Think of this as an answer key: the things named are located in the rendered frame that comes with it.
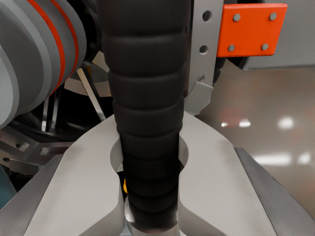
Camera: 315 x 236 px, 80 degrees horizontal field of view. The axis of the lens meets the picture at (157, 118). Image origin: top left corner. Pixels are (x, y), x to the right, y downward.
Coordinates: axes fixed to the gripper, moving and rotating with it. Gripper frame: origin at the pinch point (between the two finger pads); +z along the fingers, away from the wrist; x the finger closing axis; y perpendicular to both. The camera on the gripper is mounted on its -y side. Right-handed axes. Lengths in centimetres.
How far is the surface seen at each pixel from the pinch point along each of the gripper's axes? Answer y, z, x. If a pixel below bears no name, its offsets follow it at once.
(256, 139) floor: 83, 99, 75
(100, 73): 11.2, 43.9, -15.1
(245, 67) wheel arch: 7.7, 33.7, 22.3
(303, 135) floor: 83, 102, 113
